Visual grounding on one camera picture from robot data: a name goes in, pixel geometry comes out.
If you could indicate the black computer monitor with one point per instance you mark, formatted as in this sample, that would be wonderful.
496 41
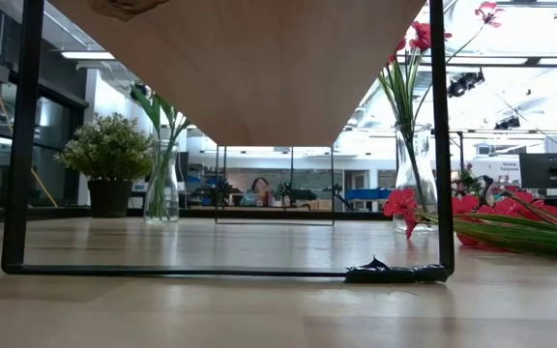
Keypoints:
549 169

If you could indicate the blue storage bins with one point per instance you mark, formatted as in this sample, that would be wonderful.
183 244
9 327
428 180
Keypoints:
368 194

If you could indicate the ceiling light strip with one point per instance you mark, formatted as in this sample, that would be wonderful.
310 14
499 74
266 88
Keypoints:
87 55

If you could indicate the yellow artificial tulip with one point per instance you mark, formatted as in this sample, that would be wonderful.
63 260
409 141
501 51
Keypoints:
177 125

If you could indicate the small red flower bunch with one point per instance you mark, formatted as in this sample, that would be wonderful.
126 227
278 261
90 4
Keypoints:
421 36

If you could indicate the black tape lump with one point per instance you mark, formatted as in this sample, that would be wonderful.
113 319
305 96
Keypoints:
389 274

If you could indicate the potted plant with white flowers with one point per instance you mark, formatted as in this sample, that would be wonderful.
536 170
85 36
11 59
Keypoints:
109 150

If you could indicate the large red flower bunch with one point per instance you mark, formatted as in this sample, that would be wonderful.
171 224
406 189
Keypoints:
399 203

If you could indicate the clear glass vase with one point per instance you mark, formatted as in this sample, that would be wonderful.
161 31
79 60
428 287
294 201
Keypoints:
423 159
161 208

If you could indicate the black aluminium table frame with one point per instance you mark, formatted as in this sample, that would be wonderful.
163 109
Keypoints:
201 213

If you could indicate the person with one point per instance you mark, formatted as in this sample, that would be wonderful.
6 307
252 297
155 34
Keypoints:
258 191

